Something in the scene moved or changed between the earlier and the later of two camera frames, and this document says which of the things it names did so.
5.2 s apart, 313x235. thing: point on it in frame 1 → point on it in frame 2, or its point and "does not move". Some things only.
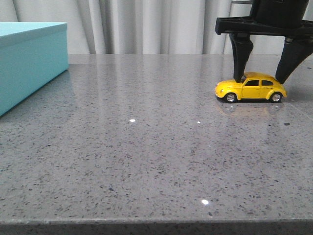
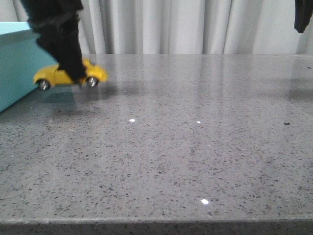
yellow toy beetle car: [255, 85] → [51, 75]
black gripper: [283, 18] → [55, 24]
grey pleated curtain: [140, 27] does not move
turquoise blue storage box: [32, 55] does not move
